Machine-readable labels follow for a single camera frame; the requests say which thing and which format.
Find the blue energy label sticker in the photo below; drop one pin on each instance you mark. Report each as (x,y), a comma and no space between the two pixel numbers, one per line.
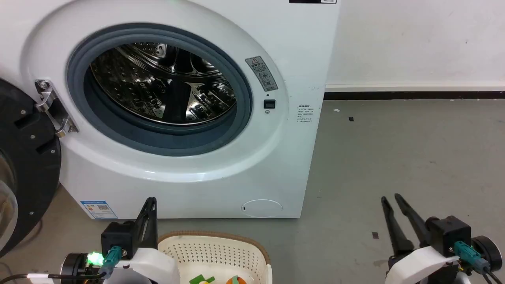
(98,210)

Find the black wall baseboard strip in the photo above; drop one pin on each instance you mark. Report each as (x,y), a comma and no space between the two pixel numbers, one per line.
(414,95)

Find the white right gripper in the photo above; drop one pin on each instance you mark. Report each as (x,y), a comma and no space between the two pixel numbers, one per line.
(418,264)

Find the grey warning sticker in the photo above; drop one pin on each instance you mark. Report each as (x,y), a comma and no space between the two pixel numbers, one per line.
(262,74)

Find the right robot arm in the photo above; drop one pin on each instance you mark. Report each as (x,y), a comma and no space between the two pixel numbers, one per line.
(487,250)

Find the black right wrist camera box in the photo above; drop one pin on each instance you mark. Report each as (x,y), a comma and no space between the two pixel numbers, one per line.
(449,232)

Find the white perforated laundry basket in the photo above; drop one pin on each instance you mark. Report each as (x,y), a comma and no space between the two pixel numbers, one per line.
(213,252)

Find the round drain filter cover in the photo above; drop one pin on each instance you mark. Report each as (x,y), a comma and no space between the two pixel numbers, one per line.
(262,208)

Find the small printed text sticker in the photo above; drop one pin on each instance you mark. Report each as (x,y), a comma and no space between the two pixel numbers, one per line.
(305,113)

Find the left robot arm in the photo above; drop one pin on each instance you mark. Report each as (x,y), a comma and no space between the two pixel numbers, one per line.
(75,265)

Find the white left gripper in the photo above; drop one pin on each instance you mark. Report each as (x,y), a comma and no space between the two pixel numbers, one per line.
(158,264)

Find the grey rubber door gasket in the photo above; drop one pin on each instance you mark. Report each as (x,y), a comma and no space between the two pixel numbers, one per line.
(79,75)

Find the black washing machine door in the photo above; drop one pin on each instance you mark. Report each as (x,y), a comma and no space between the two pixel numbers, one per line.
(31,165)

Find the stainless steel washing machine drum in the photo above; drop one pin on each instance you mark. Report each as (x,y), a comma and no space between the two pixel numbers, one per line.
(134,83)

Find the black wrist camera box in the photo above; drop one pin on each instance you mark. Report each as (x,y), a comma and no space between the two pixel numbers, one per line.
(449,232)
(117,238)

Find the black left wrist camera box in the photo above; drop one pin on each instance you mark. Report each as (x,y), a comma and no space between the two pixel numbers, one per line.
(117,238)

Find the metal door hinge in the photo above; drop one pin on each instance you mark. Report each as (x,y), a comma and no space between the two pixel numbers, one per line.
(53,108)

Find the white front-load washing machine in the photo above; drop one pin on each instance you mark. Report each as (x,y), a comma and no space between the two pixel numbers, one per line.
(189,185)

